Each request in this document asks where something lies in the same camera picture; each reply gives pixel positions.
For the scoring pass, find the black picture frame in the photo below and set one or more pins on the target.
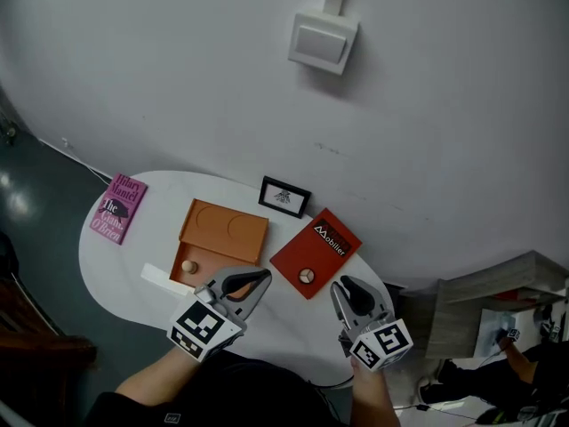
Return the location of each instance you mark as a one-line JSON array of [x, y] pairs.
[[284, 197]]

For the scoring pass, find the grey shelf unit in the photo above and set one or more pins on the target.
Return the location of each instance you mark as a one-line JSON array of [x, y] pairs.
[[458, 318]]

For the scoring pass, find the white oval table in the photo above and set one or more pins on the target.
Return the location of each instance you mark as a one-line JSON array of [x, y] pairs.
[[284, 327]]

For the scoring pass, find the white flat panel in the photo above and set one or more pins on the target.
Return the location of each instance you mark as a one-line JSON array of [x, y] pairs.
[[491, 332]]

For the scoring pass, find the white wall switch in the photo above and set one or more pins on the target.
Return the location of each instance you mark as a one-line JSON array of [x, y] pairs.
[[322, 42]]

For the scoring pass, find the person's left forearm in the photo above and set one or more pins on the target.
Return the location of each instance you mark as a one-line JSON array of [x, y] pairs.
[[151, 374]]

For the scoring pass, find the orange wooden box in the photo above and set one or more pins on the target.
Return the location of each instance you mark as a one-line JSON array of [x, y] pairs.
[[222, 229]]

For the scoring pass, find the person's black shirt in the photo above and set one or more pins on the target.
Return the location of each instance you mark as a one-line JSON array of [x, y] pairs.
[[231, 394]]

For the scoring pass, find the red book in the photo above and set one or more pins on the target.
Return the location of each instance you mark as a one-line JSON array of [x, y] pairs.
[[306, 252]]

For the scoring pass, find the dark wooden furniture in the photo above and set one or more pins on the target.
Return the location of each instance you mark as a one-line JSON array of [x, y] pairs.
[[35, 340]]

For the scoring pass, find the small wooden ball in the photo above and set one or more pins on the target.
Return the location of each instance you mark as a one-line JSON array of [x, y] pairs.
[[188, 266]]

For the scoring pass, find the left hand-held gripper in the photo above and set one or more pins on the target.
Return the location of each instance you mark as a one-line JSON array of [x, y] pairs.
[[200, 332]]

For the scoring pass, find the pink book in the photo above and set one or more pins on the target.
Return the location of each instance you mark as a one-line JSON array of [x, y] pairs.
[[117, 207]]

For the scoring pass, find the person's right forearm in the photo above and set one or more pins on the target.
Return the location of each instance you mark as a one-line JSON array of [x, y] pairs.
[[373, 398]]

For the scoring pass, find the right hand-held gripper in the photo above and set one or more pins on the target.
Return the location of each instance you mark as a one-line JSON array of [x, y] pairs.
[[382, 343]]

